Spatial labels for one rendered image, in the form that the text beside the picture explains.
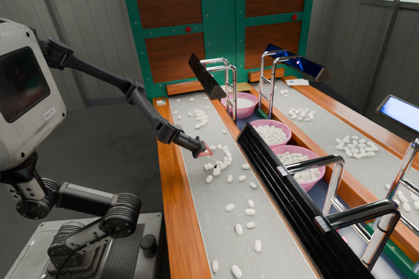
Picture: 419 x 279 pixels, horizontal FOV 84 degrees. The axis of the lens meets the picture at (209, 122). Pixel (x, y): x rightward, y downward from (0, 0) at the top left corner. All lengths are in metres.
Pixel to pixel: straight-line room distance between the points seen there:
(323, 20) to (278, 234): 3.18
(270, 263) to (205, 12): 1.52
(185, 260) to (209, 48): 1.42
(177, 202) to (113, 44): 2.87
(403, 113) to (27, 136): 1.19
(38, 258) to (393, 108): 1.62
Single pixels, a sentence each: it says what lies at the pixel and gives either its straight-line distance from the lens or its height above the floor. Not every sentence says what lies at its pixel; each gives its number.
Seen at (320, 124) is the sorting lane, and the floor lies 0.74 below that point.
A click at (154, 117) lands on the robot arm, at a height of 1.03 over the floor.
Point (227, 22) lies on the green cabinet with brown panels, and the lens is 1.86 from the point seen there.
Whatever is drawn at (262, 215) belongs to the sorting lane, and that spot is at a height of 0.74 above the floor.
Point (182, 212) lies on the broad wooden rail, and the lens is 0.96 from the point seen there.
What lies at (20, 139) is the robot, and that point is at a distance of 0.81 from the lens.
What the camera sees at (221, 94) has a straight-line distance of 1.10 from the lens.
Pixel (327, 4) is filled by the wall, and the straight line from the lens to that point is 3.73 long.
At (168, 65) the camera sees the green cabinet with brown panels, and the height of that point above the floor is 1.00.
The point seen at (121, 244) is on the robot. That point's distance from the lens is 1.32.
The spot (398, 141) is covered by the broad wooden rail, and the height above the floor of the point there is 0.76.
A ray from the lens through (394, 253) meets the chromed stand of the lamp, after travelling 1.06.
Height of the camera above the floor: 1.51
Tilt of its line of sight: 31 degrees down
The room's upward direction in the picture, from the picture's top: 5 degrees counter-clockwise
